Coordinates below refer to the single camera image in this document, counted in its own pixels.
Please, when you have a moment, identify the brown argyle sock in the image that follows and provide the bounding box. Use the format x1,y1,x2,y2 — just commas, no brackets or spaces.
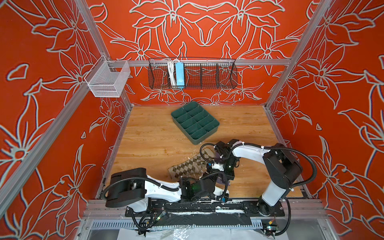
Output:
168,154,208,180

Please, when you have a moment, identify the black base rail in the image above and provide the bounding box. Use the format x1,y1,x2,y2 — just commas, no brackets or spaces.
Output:
134,199,286,218

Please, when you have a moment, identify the black wire wall basket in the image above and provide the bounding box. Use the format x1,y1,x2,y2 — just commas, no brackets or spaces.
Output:
148,57,238,90

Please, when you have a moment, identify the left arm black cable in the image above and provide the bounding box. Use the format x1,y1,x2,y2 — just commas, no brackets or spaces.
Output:
100,170,230,201

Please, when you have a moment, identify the purple sock with yellow cuff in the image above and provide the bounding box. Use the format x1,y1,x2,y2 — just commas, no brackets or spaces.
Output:
206,170,229,198

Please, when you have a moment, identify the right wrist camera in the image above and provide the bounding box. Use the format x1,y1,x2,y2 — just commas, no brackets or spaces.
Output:
211,162,224,172

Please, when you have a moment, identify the green divided tray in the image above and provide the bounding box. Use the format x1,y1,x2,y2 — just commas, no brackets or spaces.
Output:
171,102,220,145

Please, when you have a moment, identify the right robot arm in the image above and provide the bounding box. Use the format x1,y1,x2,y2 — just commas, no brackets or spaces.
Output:
212,139,303,217

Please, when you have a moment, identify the clear plastic wall bin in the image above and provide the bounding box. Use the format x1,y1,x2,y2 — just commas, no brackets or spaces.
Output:
85,60,131,98

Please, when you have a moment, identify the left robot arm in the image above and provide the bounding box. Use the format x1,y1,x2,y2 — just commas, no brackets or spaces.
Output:
100,168,229,213

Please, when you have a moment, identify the light blue box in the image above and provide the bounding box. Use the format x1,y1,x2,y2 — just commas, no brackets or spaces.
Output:
175,62,185,89

